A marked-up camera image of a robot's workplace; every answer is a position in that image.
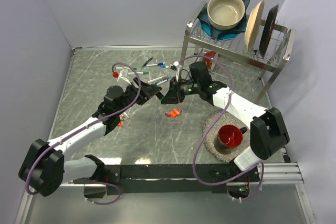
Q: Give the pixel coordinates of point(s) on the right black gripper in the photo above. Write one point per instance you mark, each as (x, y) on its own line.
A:
(171, 96)

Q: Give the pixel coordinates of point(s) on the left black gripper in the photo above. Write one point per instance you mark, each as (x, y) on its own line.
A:
(147, 91)

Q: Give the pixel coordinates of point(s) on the black green highlighter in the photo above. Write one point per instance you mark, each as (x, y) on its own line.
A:
(160, 96)

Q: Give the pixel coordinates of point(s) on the orange highlighter cap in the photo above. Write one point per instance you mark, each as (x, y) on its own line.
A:
(173, 114)

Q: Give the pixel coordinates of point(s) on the green capped marker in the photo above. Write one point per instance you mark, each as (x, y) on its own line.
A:
(120, 68)
(140, 73)

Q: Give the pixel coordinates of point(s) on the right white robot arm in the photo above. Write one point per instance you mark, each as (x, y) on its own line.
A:
(268, 132)

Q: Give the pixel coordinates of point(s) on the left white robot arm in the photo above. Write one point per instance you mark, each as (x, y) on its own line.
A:
(47, 165)

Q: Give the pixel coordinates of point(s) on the dark blue pen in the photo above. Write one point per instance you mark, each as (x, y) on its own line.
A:
(160, 82)

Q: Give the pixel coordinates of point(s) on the blue capped white marker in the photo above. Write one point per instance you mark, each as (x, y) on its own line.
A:
(162, 65)

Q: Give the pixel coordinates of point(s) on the small red bowl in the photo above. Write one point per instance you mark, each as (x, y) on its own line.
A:
(208, 60)

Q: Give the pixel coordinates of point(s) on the speckled grey plate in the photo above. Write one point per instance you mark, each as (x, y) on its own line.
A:
(229, 154)

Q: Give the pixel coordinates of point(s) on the teal star shaped plate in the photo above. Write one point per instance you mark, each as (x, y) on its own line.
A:
(222, 35)

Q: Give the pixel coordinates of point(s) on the red black mug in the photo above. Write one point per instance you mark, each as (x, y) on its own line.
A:
(229, 137)

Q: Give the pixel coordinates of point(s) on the black base bar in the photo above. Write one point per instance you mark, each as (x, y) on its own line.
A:
(163, 178)

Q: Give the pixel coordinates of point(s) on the beige ceramic bowl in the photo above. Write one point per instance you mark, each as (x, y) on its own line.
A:
(225, 14)

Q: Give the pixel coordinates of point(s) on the beige plate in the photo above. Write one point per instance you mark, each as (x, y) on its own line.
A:
(253, 24)

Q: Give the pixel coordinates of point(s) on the steel dish rack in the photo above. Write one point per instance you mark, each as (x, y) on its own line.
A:
(251, 74)

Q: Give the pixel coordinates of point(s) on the black plate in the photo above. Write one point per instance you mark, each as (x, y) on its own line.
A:
(267, 31)

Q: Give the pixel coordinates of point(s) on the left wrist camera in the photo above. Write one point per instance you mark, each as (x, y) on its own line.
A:
(121, 75)

